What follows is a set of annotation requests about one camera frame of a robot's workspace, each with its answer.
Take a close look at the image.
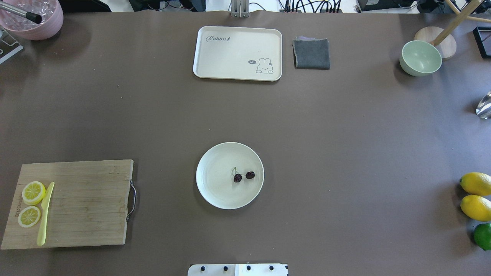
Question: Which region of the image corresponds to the lemon slice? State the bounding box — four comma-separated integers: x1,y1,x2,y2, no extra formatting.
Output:
18,205,41,228
21,181,47,205

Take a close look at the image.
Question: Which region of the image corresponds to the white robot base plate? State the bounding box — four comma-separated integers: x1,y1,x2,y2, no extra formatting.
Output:
187,263,289,276

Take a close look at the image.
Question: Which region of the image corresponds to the upper lemon slice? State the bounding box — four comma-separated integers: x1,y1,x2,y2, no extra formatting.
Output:
21,181,47,205

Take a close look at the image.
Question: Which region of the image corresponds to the white wire rack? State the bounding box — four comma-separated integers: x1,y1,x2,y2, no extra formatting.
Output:
0,27,23,64

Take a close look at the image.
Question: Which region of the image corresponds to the grey folded cloth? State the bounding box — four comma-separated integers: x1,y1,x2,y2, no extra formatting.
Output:
292,36,331,70

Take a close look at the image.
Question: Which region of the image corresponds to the wooden cutting board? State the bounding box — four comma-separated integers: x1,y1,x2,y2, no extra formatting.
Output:
1,159,133,250

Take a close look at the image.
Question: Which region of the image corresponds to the green lime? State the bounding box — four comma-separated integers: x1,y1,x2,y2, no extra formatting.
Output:
473,223,491,250

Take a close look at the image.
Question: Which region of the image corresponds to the round wooden stand base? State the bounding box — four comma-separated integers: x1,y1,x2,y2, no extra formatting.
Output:
414,26,456,61

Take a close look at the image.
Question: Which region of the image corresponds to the pink ice bucket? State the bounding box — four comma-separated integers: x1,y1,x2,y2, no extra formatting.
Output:
1,0,64,40

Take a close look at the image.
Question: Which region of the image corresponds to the wooden stand pole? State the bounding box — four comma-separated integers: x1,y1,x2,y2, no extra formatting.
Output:
430,0,491,46

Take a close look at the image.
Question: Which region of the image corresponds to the yellow plastic knife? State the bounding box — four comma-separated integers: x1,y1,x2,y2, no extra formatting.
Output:
36,181,56,246

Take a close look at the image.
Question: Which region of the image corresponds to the cream rabbit tray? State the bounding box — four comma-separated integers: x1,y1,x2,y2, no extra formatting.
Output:
193,26,283,82

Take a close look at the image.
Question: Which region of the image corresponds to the lower lemon slice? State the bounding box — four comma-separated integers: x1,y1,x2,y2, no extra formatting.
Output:
18,205,41,228

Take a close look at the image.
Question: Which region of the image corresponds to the dark red cherry pair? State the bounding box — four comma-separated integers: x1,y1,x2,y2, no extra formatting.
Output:
231,167,255,183

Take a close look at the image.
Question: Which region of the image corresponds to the black frame object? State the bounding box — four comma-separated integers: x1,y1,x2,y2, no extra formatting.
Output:
472,26,491,59

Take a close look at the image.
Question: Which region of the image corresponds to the upper whole lemon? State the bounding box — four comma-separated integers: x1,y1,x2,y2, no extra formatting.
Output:
460,172,491,196

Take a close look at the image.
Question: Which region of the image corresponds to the light green bowl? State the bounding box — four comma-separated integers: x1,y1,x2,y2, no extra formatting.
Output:
399,40,442,77

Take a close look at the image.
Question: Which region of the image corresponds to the whole lemon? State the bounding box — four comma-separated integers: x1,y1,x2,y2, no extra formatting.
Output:
460,172,491,196
460,195,491,222

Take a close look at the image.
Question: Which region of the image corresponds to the white round plate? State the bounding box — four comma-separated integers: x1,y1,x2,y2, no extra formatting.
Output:
195,142,265,210

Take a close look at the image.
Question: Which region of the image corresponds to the lower whole lemon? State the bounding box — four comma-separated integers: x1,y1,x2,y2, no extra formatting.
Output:
460,195,491,222

